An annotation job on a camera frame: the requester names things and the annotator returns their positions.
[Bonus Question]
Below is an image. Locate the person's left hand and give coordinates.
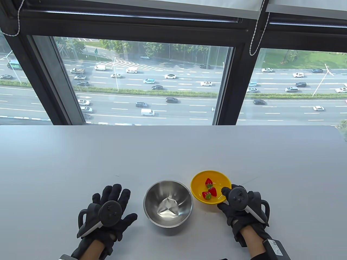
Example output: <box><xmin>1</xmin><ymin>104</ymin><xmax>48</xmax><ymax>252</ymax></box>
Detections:
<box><xmin>71</xmin><ymin>184</ymin><xmax>138</xmax><ymax>259</ymax></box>

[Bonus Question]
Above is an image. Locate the person's right hand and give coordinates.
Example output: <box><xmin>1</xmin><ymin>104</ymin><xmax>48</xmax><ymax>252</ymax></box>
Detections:
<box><xmin>217</xmin><ymin>184</ymin><xmax>270</xmax><ymax>247</ymax></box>

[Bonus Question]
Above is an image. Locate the yellow plastic bowl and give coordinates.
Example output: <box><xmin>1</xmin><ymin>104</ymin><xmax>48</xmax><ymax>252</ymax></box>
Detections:
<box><xmin>190</xmin><ymin>170</ymin><xmax>232</xmax><ymax>205</ymax></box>

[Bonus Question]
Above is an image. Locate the stainless steel mixing bowl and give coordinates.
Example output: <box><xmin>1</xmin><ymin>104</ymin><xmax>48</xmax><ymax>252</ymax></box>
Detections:
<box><xmin>143</xmin><ymin>180</ymin><xmax>194</xmax><ymax>228</ymax></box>

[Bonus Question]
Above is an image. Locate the person's right forearm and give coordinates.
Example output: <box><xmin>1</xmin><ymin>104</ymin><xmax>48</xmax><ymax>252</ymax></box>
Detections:
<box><xmin>241</xmin><ymin>226</ymin><xmax>267</xmax><ymax>259</ymax></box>

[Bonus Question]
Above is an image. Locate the person's left forearm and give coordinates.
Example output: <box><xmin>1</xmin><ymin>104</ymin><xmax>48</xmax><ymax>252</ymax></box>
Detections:
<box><xmin>81</xmin><ymin>240</ymin><xmax>106</xmax><ymax>260</ymax></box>

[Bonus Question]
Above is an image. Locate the black right hand controller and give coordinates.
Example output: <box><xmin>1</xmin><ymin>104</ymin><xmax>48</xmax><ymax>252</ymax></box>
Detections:
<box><xmin>226</xmin><ymin>187</ymin><xmax>271</xmax><ymax>224</ymax></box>

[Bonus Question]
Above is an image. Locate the black hand controller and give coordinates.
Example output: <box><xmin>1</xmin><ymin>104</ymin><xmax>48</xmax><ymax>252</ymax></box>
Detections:
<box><xmin>226</xmin><ymin>187</ymin><xmax>271</xmax><ymax>224</ymax></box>
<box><xmin>77</xmin><ymin>200</ymin><xmax>122</xmax><ymax>239</ymax></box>

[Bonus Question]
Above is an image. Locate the black left hand controller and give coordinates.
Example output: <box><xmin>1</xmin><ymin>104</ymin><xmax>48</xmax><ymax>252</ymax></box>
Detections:
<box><xmin>77</xmin><ymin>200</ymin><xmax>122</xmax><ymax>239</ymax></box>

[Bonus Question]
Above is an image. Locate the black wrist sensor box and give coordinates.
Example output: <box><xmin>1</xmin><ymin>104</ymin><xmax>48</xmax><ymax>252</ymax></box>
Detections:
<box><xmin>262</xmin><ymin>238</ymin><xmax>290</xmax><ymax>260</ymax></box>

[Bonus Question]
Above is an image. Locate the wide white roller blind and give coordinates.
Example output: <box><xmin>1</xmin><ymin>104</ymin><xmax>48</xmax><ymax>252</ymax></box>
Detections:
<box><xmin>24</xmin><ymin>0</ymin><xmax>265</xmax><ymax>20</ymax></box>

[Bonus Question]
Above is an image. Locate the narrow white roller blind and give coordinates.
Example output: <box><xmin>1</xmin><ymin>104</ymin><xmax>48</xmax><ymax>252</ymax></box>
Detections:
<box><xmin>266</xmin><ymin>0</ymin><xmax>347</xmax><ymax>19</ymax></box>

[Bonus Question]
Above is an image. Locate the black window frame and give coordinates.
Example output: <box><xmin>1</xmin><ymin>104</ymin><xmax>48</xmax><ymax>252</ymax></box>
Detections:
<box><xmin>0</xmin><ymin>0</ymin><xmax>347</xmax><ymax>125</ymax></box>

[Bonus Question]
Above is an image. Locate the white beaded blind cord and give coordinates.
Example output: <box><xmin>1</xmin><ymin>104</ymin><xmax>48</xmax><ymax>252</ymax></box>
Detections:
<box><xmin>0</xmin><ymin>0</ymin><xmax>26</xmax><ymax>37</ymax></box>
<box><xmin>249</xmin><ymin>0</ymin><xmax>271</xmax><ymax>56</ymax></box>

